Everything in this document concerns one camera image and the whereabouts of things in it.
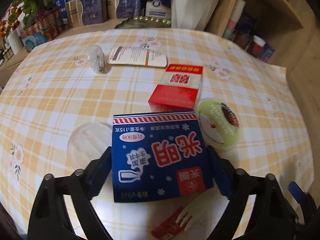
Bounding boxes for blue milk carton box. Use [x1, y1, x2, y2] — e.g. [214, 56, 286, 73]
[112, 111, 213, 203]

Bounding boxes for white plastic fork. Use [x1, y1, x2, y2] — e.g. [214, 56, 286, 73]
[176, 191, 212, 231]

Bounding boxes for clear plastic lid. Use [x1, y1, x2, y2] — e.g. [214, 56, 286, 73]
[67, 122, 112, 170]

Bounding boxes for red sachet wrapper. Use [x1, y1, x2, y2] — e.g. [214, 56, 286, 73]
[150, 207, 185, 240]

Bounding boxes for green yogurt cup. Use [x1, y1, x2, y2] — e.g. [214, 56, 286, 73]
[195, 98, 241, 151]

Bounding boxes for yellow plaid floral tablecloth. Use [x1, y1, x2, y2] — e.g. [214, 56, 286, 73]
[1, 29, 314, 233]

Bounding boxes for red cigarette box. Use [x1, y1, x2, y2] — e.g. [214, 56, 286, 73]
[148, 64, 203, 112]

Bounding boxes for purple small box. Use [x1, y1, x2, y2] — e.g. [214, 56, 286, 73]
[259, 43, 275, 63]

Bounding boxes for clear crumpled plastic wrapper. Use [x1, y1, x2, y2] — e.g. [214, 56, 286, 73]
[88, 45, 107, 74]

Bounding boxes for red paper cup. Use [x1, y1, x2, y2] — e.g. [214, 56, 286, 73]
[248, 35, 266, 57]

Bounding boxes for white label card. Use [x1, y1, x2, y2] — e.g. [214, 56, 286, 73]
[107, 46, 167, 68]

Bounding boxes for white ribbed vase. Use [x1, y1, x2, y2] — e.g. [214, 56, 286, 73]
[7, 30, 23, 55]

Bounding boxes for wooden shelf unit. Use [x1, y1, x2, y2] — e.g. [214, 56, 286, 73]
[207, 0, 320, 68]

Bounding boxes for gold navy gift box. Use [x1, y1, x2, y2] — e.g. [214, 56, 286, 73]
[65, 0, 107, 28]

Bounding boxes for stacked paper cups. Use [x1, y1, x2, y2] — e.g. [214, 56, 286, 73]
[223, 0, 246, 39]

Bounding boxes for gold embossed tray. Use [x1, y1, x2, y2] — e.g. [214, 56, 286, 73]
[115, 16, 171, 29]

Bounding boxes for white flower pot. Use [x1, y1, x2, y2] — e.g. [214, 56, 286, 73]
[171, 0, 219, 31]

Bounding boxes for dark blue white box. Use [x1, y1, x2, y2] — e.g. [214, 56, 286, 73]
[145, 0, 171, 19]

